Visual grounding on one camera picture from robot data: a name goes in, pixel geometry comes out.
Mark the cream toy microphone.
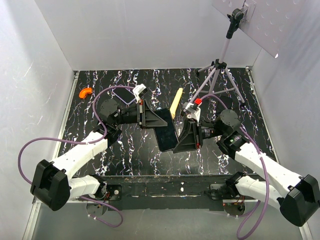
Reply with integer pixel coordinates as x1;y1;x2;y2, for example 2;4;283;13
169;88;183;120

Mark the purple cased smartphone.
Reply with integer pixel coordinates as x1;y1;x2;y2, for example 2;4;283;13
112;87;136;105

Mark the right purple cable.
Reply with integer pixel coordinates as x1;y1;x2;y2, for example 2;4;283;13
199;93;272;240

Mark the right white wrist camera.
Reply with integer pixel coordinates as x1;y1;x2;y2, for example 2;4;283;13
183;98;202;123

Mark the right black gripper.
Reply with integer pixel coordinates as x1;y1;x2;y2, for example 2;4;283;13
170;118;225;153

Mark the orange curved plastic piece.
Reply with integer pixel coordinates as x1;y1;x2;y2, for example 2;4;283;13
78;87;93;99

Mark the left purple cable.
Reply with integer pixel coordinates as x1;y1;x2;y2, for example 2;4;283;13
17;85;141;228

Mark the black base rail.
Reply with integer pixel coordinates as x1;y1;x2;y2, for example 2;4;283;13
102;175;248;216

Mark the black smartphone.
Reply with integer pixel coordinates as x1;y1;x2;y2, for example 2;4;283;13
154;108;178;152

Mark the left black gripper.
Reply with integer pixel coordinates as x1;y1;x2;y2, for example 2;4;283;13
113;99;168;130

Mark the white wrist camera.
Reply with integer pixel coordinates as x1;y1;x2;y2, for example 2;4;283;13
183;98;202;123
132;83;148;102

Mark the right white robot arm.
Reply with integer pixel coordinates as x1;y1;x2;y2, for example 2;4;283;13
173;109;320;227

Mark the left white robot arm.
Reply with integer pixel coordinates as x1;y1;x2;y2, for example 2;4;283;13
30;99;168;211

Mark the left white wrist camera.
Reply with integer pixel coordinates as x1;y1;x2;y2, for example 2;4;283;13
132;83;148;102

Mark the perforated grey board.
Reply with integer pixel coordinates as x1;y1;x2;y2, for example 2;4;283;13
212;0;306;58

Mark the purple cable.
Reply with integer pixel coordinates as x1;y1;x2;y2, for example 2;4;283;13
17;85;141;228
199;93;272;240

